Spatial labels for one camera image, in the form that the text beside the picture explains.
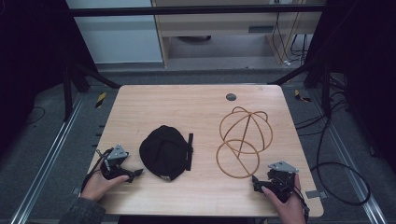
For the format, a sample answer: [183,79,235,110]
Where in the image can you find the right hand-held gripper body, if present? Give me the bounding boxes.
[262,161,301,203]

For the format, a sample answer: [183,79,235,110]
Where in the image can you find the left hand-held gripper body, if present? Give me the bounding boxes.
[100,143,135,181]

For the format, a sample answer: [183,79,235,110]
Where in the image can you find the black cap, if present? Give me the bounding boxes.
[138,124,194,183]

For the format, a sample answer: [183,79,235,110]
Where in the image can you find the golden wire hat stand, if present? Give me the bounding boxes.
[216,105,275,180]

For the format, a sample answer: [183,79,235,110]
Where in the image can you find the person's left hand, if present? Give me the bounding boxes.
[80,160,130,203]

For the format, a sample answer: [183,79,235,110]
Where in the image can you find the person's right hand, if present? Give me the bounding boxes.
[261,173,308,224]

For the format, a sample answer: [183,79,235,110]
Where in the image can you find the yellow black striped tape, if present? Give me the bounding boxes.
[94,91,107,109]
[293,89,312,104]

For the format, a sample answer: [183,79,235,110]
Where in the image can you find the black metal stand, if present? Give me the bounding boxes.
[268,57,332,119]
[62,59,121,123]

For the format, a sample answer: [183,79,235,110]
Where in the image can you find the white cabinet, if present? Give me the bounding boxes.
[64,0,164,65]

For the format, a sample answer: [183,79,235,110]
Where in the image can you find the dark curtain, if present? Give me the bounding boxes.
[303,0,396,175]
[0,0,98,157]

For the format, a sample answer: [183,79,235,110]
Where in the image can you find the light wooden desk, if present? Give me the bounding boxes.
[150,0,327,68]

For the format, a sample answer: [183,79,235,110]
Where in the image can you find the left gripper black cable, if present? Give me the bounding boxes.
[79,147,114,193]

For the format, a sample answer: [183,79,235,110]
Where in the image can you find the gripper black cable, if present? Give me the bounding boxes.
[279,175,311,224]
[79,147,114,193]

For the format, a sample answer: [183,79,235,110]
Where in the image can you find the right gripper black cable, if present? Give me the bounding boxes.
[279,175,311,224]

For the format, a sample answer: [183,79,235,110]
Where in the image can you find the black looped floor cable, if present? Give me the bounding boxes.
[293,92,372,207]

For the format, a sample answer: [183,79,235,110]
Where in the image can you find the aluminium floor rail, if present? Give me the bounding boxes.
[309,90,389,224]
[8,92,86,224]

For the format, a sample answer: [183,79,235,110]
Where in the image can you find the hanging desk cables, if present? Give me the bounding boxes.
[271,0,310,67]

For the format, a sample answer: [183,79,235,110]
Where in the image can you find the black metal frame bar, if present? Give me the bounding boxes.
[68,4,326,18]

